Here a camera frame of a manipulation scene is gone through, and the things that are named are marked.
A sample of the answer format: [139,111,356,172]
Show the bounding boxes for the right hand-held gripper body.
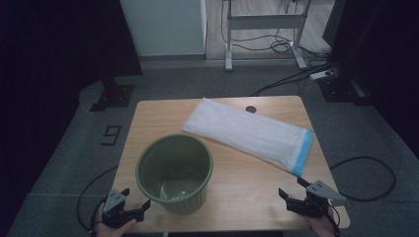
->
[286,179,349,219]

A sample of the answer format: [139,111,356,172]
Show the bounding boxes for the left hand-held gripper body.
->
[101,188,146,229]

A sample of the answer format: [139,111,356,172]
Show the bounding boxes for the green plastic waste bin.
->
[134,132,214,216]

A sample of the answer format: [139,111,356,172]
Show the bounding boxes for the white plastic bag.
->
[182,97,315,178]

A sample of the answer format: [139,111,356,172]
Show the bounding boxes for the person's left hand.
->
[94,202,138,237]

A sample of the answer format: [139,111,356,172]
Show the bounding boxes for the person's right hand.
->
[304,210,338,237]

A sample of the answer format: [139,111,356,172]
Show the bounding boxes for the black stand base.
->
[89,77,136,113]
[317,73,374,107]

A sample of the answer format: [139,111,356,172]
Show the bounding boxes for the white power strip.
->
[309,69,334,81]

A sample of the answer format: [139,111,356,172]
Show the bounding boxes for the white cabinet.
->
[119,0,208,57]

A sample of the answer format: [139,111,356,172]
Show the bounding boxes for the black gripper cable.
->
[328,155,397,237]
[76,165,119,232]

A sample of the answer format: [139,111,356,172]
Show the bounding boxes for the thick black floor cables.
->
[250,62,337,98]

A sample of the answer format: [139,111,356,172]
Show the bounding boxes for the tangle of thin black cables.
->
[219,0,330,60]

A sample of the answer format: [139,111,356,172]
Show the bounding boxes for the grey metal desk frame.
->
[221,0,312,72]

